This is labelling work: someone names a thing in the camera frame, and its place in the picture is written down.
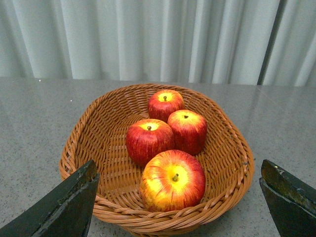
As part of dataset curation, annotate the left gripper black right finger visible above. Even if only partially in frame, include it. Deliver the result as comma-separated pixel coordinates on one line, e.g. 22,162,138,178
259,159,316,237

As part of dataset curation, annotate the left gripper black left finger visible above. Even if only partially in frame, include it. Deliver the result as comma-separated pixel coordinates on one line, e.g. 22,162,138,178
0,160,100,237

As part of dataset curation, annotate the red yellow apple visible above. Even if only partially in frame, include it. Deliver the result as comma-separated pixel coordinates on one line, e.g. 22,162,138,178
139,150,206,212

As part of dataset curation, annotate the light brown wicker apple basket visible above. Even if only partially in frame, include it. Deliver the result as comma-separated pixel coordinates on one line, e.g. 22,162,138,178
59,83,255,237

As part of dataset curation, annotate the red apple middle left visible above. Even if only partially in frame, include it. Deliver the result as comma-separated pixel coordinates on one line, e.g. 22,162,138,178
126,119,175,167

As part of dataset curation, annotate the red apple middle right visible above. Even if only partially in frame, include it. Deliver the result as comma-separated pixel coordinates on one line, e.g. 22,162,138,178
167,110,207,156

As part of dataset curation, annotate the red apple back of basket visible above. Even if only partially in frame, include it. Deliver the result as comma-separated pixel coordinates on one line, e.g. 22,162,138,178
148,89,185,122

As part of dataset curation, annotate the grey pleated curtain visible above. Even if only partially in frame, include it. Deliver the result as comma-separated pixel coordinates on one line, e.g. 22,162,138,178
0,0,316,86

